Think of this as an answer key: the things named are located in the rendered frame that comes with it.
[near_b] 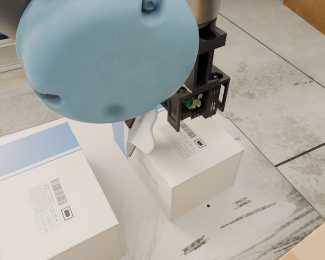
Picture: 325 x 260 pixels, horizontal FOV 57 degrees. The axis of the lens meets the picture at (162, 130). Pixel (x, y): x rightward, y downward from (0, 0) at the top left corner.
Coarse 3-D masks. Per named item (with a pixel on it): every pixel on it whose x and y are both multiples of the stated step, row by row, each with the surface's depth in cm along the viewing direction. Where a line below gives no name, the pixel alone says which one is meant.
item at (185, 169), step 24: (192, 120) 45; (120, 144) 51; (168, 144) 41; (192, 144) 41; (216, 144) 41; (144, 168) 44; (168, 168) 38; (192, 168) 38; (216, 168) 40; (168, 192) 38; (192, 192) 41; (216, 192) 45; (168, 216) 42
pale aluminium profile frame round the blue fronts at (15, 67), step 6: (0, 36) 157; (6, 36) 158; (0, 42) 158; (6, 42) 160; (12, 42) 161; (0, 66) 169; (6, 66) 170; (12, 66) 169; (18, 66) 170; (0, 72) 169; (6, 72) 170; (12, 72) 171
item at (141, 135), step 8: (152, 112) 38; (136, 120) 39; (144, 120) 39; (152, 120) 38; (128, 128) 39; (136, 128) 39; (144, 128) 38; (152, 128) 38; (128, 136) 40; (136, 136) 40; (144, 136) 38; (152, 136) 38; (128, 144) 41; (136, 144) 39; (144, 144) 38; (152, 144) 37; (128, 152) 42; (144, 152) 38
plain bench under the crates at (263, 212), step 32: (96, 128) 56; (224, 128) 56; (96, 160) 51; (256, 160) 51; (128, 192) 46; (224, 192) 46; (256, 192) 46; (288, 192) 46; (128, 224) 43; (160, 224) 43; (192, 224) 43; (224, 224) 43; (256, 224) 43; (288, 224) 43; (320, 224) 43; (0, 256) 39; (128, 256) 39; (160, 256) 39; (192, 256) 39; (224, 256) 39; (256, 256) 39
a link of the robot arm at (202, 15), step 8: (192, 0) 26; (200, 0) 26; (208, 0) 27; (216, 0) 28; (192, 8) 27; (200, 8) 27; (208, 8) 27; (216, 8) 28; (200, 16) 27; (208, 16) 28; (216, 16) 29; (200, 24) 28
